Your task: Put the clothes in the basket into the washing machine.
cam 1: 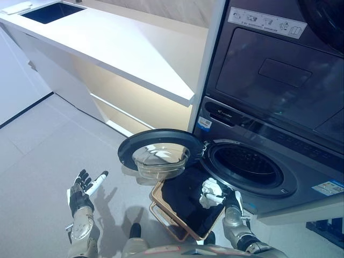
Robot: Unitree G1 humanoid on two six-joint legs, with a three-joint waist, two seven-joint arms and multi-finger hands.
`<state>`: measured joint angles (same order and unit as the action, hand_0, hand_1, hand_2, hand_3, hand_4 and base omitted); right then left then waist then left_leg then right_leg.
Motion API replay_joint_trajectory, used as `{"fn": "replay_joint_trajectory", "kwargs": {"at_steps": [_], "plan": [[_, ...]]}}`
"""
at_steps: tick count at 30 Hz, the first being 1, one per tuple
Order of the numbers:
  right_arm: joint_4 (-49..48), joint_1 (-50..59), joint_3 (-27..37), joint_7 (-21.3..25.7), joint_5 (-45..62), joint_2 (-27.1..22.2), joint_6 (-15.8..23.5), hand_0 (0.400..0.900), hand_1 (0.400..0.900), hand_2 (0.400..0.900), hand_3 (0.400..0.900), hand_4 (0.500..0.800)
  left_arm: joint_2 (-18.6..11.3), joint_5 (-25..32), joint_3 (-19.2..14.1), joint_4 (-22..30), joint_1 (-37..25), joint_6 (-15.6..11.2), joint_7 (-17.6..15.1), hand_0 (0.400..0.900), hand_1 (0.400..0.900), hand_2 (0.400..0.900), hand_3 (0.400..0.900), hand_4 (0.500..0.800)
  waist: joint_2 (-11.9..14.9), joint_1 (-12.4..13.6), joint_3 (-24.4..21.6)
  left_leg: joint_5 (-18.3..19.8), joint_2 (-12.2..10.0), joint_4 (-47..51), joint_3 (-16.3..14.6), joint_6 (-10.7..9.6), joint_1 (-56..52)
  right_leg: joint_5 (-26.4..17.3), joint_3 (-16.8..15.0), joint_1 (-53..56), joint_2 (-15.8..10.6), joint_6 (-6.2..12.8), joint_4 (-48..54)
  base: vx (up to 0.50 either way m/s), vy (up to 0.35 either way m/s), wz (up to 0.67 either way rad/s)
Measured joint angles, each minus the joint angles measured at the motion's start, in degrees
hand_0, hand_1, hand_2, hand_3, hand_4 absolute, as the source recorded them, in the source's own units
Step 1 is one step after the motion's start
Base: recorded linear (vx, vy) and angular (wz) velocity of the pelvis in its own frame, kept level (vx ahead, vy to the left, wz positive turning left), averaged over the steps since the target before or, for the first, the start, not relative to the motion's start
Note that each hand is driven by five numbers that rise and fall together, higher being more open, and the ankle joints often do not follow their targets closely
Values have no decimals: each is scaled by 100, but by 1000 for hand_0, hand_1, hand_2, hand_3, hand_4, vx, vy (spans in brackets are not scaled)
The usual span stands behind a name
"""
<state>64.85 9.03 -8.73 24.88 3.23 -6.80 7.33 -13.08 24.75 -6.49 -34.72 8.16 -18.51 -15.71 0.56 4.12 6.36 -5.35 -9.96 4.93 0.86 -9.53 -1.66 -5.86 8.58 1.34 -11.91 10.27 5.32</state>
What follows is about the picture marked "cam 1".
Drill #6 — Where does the white instruction label sticker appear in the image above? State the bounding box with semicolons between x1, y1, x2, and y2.
227;6;308;40

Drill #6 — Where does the silver robot torso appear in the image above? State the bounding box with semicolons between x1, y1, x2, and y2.
122;238;286;258

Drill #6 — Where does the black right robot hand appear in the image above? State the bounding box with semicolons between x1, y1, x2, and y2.
204;185;244;213

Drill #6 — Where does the brown woven laundry basket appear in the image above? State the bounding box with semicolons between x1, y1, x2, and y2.
149;179;226;241

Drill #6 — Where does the white tall cabinet panel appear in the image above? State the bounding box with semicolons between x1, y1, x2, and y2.
188;0;231;134

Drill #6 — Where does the blue white rating sticker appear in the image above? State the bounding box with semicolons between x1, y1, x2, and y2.
311;180;344;194

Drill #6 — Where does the white garment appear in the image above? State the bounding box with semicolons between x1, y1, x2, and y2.
199;177;225;209

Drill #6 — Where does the round glass washing machine door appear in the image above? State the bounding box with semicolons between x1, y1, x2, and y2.
117;128;209;187

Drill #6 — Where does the silver robot leg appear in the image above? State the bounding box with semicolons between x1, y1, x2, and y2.
130;222;143;241
199;231;216;246

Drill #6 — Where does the silver right robot leg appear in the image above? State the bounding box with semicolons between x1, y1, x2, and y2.
199;231;216;246

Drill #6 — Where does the white folded towel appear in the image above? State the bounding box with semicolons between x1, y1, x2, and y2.
0;1;34;16

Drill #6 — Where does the round black dryer door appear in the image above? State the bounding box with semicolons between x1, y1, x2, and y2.
297;0;344;59

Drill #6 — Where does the dark navy clothes pile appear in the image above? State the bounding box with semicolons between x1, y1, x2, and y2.
155;166;225;235

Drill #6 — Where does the dark grey stacked dryer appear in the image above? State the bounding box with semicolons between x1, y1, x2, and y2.
203;0;344;141

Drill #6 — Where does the silver left robot leg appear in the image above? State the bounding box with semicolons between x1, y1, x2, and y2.
130;222;143;241

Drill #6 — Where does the small blue energy sticker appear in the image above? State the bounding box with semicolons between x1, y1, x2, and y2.
197;119;212;131

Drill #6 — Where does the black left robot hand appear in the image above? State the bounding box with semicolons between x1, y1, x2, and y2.
67;169;110;213

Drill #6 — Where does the dark rectangular sink basin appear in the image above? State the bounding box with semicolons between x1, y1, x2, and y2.
20;1;88;25

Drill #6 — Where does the white counter cabinet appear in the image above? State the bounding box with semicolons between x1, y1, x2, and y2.
0;0;211;137

